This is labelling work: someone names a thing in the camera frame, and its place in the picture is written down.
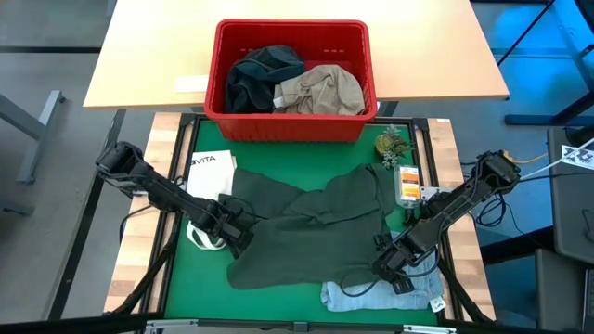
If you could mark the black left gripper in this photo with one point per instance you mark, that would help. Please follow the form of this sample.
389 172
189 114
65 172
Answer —
236 222

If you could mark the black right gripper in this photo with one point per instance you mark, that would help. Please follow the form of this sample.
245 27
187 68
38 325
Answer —
394 260

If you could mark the dark green sweatshirt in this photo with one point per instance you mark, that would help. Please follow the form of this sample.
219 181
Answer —
315 232

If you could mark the black garment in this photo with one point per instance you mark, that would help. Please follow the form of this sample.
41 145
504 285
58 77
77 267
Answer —
260 74

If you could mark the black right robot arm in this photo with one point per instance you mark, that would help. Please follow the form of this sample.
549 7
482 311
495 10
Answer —
464 199

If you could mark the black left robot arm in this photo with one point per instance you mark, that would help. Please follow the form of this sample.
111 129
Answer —
162 190

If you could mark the red plastic laundry bin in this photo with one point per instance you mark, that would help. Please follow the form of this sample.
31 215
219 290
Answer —
287 127

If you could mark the white handwritten paper tag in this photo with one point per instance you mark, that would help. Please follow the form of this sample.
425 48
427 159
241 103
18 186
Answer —
437 304

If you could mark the white canvas tote bag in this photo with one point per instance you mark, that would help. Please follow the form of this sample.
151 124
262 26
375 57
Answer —
211 176

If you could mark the clear package with orange label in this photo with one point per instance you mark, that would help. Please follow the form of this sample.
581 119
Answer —
408 185

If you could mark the small artificial succulent plant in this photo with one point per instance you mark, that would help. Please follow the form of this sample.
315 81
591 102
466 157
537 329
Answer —
392 145

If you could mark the white paper sheet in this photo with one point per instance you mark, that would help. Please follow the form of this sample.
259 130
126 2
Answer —
190 84

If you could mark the khaki garment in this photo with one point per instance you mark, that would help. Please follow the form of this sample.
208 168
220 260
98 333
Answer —
325 93

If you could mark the dark grey equipment case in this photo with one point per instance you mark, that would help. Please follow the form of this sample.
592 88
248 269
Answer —
571 209
561 292

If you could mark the grey desk leg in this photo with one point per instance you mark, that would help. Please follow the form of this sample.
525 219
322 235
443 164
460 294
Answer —
39 134

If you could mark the white printed sticker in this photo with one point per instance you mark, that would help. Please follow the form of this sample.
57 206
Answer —
577 157

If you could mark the light wooden desk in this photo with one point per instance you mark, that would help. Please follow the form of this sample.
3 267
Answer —
441 46

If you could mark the silver metal bracket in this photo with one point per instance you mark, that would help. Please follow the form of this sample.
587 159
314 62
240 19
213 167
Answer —
431 330
171 325

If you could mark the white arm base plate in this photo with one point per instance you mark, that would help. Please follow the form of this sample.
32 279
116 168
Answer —
429 191

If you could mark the black desk leg frame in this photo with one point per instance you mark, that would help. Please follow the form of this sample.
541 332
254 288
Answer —
533 119

